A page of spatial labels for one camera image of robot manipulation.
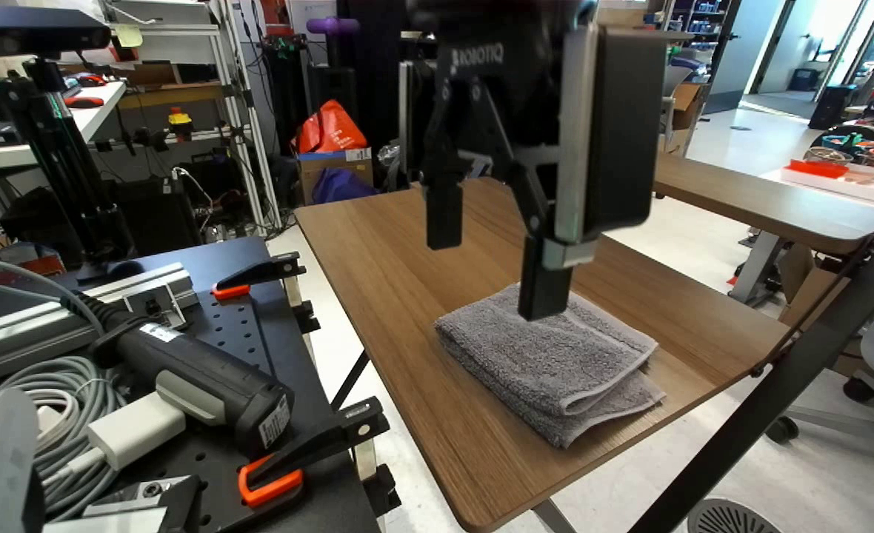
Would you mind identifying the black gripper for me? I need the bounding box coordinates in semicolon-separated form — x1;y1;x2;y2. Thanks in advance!
407;0;598;252

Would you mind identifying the grey folded towel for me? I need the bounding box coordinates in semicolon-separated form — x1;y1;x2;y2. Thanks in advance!
432;282;669;454

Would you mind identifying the purple bag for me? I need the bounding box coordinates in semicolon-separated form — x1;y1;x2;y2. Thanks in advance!
307;167;378;206

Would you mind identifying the cardboard box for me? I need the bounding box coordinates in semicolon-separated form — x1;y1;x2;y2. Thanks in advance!
664;81;710;158
296;144;378;206

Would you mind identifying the orange bag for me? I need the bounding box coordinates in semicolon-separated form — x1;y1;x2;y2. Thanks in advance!
293;97;374;158

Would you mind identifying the white metal rack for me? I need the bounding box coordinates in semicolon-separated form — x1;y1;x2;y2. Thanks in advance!
210;47;288;236

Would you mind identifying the small yellow item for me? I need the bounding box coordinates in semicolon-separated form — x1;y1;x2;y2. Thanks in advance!
162;106;198;134

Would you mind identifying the round fan grille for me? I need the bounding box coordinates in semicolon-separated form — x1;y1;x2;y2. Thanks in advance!
685;494;783;533

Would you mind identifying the black cylindrical device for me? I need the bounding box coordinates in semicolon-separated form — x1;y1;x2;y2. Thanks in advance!
76;292;296;458

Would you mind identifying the table with colourful clutter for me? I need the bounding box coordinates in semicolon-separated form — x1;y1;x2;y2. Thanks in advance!
783;121;874;212

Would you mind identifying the black bin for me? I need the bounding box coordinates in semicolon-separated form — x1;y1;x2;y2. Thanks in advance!
805;84;860;134

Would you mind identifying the white work table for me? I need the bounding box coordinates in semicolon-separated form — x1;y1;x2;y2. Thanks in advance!
0;78;130;177

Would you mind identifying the white power adapter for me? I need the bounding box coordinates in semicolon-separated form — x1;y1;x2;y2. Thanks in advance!
87;389;190;473

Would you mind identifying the black tripod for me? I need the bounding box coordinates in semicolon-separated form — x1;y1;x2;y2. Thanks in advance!
0;54;140;267

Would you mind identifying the silver camera mount bracket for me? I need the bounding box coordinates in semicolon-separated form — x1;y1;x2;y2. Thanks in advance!
538;14;604;273

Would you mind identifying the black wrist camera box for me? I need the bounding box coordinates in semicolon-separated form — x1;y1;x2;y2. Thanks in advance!
584;23;672;236

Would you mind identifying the black clamp orange handle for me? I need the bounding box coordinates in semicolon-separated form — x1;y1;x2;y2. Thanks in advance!
233;395;395;513
207;249;307;306

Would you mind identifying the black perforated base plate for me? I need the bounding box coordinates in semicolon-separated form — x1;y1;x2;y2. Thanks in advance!
54;233;407;533

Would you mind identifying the wooden table with black frame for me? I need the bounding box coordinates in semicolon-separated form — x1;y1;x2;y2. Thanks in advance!
328;215;874;533

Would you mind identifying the grey cable bundle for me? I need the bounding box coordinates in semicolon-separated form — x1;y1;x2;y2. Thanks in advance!
0;352;130;525

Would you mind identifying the silver aluminium rail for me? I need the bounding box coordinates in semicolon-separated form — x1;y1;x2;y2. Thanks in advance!
0;258;202;395

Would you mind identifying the silver metal bracket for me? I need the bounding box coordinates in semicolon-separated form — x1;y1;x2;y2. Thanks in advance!
41;473;204;533

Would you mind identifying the black camera on tripod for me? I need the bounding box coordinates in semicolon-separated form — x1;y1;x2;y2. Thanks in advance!
0;4;116;60

